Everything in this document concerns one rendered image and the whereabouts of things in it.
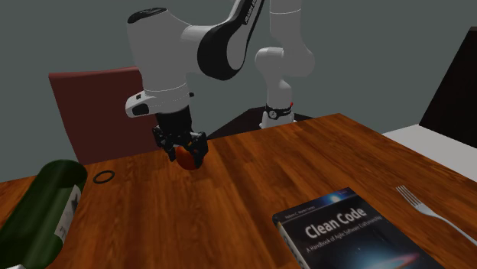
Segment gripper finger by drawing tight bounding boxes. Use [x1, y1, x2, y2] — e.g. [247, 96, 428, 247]
[151, 125, 177, 163]
[187, 131, 209, 167]

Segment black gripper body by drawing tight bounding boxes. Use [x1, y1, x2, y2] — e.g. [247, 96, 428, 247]
[154, 105, 196, 145]

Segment orange-red round fruit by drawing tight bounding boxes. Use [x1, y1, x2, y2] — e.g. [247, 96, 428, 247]
[175, 145, 199, 171]

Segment dark red chair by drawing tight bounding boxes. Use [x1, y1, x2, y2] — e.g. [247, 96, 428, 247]
[48, 66, 162, 167]

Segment dark green bottle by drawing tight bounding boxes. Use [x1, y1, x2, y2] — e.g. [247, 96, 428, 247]
[0, 159, 89, 269]

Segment dark book with white title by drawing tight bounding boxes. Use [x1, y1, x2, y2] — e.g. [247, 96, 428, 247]
[272, 186, 446, 269]

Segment silver fork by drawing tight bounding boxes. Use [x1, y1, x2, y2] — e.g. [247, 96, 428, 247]
[395, 185, 477, 248]

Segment black cabinet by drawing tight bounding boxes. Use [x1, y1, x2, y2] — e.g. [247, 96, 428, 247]
[418, 26, 477, 150]

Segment black ring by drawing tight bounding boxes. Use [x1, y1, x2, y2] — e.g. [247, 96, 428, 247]
[92, 170, 115, 185]

